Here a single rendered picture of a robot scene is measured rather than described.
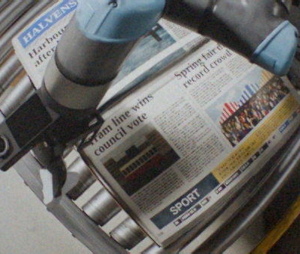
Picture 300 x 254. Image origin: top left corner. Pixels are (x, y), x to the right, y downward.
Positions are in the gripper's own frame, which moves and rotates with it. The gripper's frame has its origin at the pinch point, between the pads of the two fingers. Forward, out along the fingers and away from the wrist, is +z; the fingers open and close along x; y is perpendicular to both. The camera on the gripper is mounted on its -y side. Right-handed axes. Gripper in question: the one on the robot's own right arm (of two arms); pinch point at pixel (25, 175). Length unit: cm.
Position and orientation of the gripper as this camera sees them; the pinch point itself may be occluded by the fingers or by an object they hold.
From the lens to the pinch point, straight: 72.7
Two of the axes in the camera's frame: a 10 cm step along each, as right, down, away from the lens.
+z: -4.0, 5.2, 7.5
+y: 6.7, -3.9, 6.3
